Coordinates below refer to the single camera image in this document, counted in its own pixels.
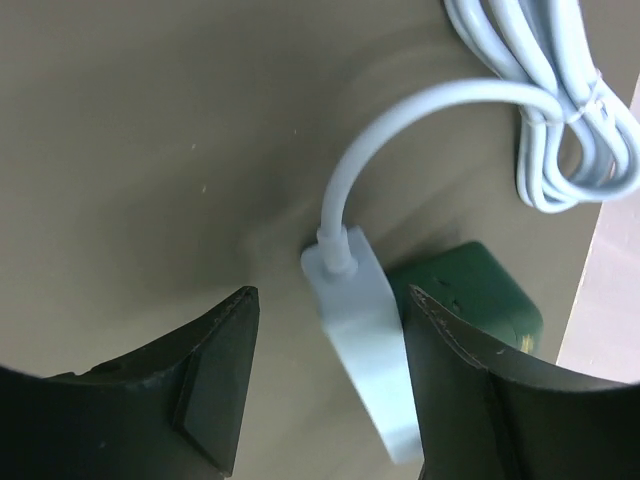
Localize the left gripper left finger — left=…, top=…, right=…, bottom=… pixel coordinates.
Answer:
left=1, top=286, right=259, bottom=479

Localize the light blue coiled cord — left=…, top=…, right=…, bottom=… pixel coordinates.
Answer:
left=317, top=0, right=640, bottom=275

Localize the light blue power strip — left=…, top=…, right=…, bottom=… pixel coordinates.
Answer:
left=301, top=227, right=422, bottom=464

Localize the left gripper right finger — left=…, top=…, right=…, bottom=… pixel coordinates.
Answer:
left=403, top=286, right=639, bottom=479

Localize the dark green cube adapter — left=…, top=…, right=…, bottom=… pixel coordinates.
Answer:
left=387, top=241, right=544, bottom=354

